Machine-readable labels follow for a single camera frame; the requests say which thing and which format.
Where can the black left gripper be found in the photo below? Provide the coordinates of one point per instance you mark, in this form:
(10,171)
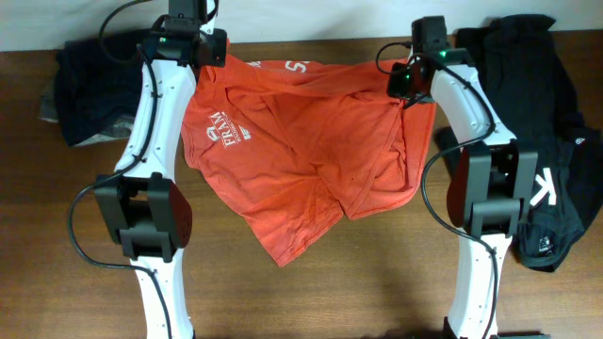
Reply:
(219,39)

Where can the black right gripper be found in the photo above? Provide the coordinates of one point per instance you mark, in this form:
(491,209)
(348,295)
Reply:
(395,88)

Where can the orange t-shirt with white print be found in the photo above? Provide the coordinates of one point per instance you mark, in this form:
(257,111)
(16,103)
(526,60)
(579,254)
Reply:
(294,146)

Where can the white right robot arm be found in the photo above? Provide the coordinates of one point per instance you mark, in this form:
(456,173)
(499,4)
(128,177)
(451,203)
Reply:
(489,192)

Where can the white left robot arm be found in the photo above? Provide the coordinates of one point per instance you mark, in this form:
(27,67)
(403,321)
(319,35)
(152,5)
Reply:
(143,209)

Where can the black t-shirt with white letters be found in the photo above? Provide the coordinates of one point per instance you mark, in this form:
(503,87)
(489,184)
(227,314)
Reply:
(532,93)

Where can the folded navy blue garment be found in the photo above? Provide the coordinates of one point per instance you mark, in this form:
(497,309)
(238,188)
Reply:
(85,72)

